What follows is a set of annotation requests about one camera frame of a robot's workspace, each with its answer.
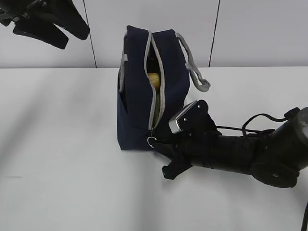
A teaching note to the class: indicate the yellow banana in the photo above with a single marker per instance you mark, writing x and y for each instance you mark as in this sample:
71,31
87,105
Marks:
155,80

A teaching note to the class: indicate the navy blue lunch bag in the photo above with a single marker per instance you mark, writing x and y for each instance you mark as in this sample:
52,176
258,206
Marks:
168,54

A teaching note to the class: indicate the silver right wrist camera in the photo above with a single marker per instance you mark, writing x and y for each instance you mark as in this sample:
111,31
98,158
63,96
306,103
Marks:
193,116

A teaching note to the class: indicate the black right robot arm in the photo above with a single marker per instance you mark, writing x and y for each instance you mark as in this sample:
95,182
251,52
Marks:
274,157

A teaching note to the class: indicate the green lid glass container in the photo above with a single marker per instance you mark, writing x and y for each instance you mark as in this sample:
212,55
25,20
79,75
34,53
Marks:
156,109

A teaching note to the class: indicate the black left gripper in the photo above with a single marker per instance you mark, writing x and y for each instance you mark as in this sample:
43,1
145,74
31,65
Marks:
60,12

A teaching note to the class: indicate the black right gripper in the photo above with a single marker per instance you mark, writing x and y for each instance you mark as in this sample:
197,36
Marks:
191,149

